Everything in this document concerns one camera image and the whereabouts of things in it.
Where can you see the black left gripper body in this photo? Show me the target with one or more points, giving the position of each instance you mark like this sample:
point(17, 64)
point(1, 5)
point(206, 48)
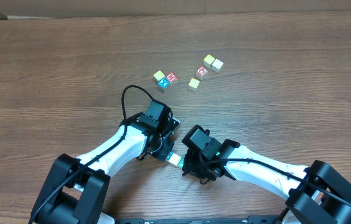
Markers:
point(164, 149)

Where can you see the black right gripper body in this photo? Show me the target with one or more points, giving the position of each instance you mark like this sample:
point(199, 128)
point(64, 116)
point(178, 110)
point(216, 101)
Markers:
point(190, 165)

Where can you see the plain cream wooden block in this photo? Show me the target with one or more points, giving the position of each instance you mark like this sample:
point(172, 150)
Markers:
point(174, 160)

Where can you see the yellow green picture block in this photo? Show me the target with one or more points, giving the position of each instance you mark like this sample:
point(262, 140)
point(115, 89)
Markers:
point(181, 163)

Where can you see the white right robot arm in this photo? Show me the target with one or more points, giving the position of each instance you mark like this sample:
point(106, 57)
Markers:
point(314, 194)

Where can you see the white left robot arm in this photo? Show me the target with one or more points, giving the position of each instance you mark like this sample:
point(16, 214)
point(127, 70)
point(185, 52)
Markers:
point(75, 188)

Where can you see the blue X letter block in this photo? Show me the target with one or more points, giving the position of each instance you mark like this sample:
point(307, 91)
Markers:
point(163, 84)

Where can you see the red M letter block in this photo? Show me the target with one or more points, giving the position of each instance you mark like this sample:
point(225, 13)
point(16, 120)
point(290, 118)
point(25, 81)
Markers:
point(171, 78)

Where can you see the yellow smiley block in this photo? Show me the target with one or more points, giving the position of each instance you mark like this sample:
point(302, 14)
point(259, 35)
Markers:
point(193, 84)

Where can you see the yellow G letter block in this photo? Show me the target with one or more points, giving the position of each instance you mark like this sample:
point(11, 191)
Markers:
point(158, 76)

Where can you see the red picture block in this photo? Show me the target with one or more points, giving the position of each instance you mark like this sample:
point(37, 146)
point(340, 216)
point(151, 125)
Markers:
point(201, 72)

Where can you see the yellow top block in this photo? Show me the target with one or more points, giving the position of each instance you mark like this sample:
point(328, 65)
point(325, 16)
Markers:
point(208, 61)

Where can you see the white letter block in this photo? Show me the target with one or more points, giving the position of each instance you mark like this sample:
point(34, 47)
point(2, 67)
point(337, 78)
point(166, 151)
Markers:
point(217, 65)

